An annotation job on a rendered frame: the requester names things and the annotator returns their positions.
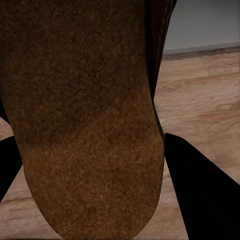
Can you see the sandal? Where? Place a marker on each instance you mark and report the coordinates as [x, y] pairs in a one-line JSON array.
[[77, 87]]

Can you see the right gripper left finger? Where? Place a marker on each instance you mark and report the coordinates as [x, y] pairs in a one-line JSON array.
[[10, 164]]

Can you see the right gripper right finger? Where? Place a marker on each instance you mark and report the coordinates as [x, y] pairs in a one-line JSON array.
[[208, 198]]

